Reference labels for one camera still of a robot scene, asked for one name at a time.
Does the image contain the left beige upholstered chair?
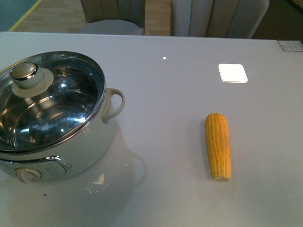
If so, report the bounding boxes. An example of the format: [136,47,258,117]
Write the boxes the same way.
[77,0,145,35]

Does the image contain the glass pot lid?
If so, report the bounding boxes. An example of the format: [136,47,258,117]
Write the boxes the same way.
[0,51,105,154]

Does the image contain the white electric cooking pot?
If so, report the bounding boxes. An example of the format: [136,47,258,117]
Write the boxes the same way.
[0,59,125,183]

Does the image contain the yellow corn cob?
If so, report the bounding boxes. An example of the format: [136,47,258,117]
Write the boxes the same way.
[205,113,232,182]

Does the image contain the table corner label sticker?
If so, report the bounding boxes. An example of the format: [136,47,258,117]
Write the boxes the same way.
[278,40,303,52]

